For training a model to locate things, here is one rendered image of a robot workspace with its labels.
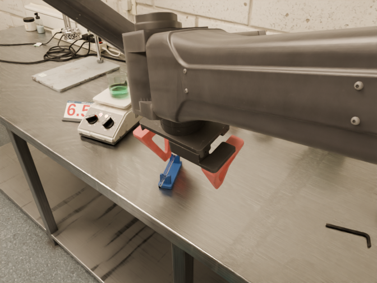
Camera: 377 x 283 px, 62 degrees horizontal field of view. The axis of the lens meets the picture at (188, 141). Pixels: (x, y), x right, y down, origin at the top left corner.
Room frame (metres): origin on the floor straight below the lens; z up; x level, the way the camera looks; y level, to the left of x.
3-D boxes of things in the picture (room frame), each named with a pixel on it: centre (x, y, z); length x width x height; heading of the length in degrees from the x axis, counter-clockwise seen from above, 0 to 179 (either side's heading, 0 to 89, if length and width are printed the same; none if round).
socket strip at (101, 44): (1.62, 0.57, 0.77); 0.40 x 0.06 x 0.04; 51
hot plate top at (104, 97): (0.87, 0.21, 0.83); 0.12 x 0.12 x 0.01; 65
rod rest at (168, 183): (0.60, 0.04, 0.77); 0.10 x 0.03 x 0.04; 166
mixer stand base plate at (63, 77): (1.24, 0.46, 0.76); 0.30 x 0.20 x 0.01; 141
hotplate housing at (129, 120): (0.85, 0.22, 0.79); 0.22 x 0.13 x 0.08; 155
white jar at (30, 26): (1.86, 0.90, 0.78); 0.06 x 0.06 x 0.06
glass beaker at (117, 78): (0.86, 0.20, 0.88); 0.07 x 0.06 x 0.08; 58
